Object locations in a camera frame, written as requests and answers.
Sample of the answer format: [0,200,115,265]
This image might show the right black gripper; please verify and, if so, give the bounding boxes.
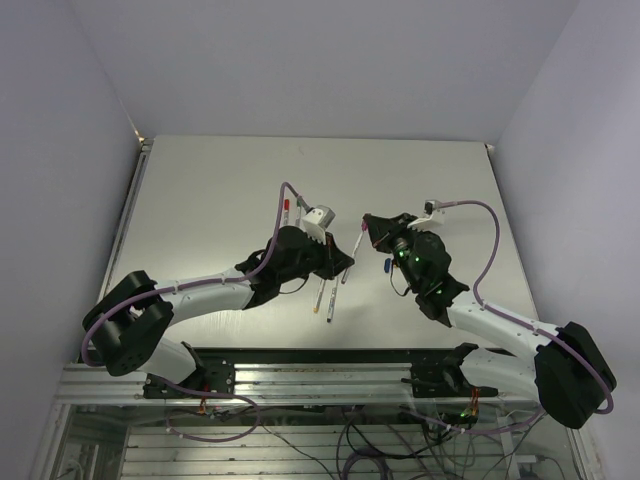
[366,212,424,291]

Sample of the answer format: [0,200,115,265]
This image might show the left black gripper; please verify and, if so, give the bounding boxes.
[278,228,353,284]

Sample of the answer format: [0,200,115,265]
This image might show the magenta white pen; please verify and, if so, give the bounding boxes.
[341,226,365,285]

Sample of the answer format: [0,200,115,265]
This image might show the yellow white pen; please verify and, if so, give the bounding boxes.
[313,279,326,314]

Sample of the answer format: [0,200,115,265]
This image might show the blue white pen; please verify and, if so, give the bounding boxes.
[326,278,340,323]

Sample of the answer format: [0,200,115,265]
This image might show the red white pen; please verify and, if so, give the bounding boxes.
[280,198,290,229]

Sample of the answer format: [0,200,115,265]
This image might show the green white pen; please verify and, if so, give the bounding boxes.
[294,200,304,228]

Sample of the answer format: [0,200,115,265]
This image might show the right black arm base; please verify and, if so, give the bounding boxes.
[401,342,497,398]

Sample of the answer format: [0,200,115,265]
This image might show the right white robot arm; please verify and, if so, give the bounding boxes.
[363,213,617,429]

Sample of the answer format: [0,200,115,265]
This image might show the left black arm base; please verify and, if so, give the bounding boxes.
[142,340,236,400]

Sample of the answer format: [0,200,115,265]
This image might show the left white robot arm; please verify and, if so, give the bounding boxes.
[81,226,355,397]

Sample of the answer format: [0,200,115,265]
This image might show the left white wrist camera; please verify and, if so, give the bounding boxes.
[301,205,335,243]

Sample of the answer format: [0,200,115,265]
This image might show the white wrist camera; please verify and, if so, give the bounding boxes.
[407,200,444,232]
[301,205,335,243]

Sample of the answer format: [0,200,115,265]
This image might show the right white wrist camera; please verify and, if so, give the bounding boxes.
[407,200,444,232]

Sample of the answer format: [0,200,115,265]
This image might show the cable bundle under table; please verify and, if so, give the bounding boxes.
[164,394,551,480]

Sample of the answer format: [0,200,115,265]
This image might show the aluminium frame rail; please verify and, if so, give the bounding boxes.
[54,362,576,406]

